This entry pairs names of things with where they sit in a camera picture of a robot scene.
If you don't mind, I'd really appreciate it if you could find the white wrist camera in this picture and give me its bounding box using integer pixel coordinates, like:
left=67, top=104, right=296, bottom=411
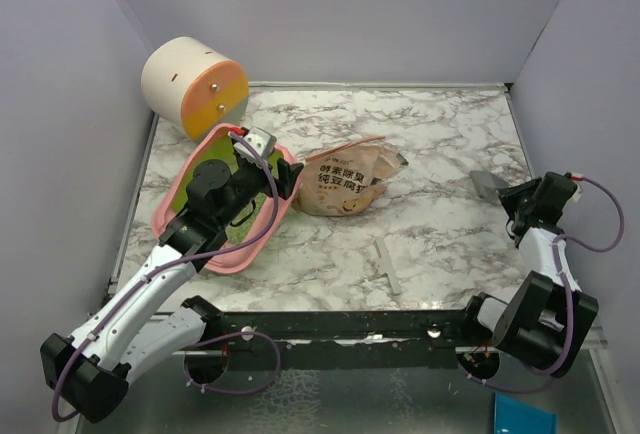
left=234, top=127, right=276, bottom=165
left=566, top=173, right=584, bottom=203

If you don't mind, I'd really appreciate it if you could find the pink litter box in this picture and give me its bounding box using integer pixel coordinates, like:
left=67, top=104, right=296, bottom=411
left=151, top=123, right=299, bottom=275

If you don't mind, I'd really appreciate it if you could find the beige cat litter bag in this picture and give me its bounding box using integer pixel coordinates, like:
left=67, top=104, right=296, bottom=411
left=292, top=136, right=408, bottom=217

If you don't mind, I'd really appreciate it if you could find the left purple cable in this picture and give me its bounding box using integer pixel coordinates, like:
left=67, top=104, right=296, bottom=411
left=50, top=128, right=281, bottom=423

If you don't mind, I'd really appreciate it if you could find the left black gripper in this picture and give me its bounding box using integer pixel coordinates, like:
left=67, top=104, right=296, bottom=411
left=218, top=147, right=304, bottom=229

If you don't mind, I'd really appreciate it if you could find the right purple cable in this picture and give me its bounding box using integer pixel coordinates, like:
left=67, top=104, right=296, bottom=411
left=459, top=173, right=626, bottom=395

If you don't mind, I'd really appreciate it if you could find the purple cable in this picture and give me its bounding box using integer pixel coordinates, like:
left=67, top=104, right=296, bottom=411
left=459, top=173, right=626, bottom=395
left=50, top=128, right=281, bottom=423

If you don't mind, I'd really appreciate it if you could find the metal litter scoop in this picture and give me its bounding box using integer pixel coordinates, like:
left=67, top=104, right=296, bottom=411
left=470, top=170, right=509, bottom=202

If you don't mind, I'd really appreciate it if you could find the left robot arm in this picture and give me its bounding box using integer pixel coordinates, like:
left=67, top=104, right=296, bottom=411
left=40, top=154, right=303, bottom=423

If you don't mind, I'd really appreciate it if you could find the blue plastic object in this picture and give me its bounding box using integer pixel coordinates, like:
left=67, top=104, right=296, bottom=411
left=493, top=394, right=557, bottom=434

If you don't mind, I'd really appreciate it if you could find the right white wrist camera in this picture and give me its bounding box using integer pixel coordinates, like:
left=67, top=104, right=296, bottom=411
left=566, top=173, right=584, bottom=203

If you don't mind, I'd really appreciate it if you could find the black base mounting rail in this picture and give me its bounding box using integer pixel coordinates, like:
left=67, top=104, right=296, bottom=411
left=188, top=309, right=490, bottom=370

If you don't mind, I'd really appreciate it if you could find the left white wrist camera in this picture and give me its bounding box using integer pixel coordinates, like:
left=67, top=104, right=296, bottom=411
left=234, top=127, right=276, bottom=165

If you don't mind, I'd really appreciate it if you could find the cream orange cylindrical container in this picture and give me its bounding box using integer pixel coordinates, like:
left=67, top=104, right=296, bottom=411
left=141, top=36, right=249, bottom=142

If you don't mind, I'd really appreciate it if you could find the clear bag sealing clip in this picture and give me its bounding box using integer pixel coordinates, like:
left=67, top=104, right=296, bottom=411
left=374, top=238, right=402, bottom=296

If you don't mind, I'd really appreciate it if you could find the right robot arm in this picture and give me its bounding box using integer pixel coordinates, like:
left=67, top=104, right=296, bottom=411
left=459, top=170, right=599, bottom=378

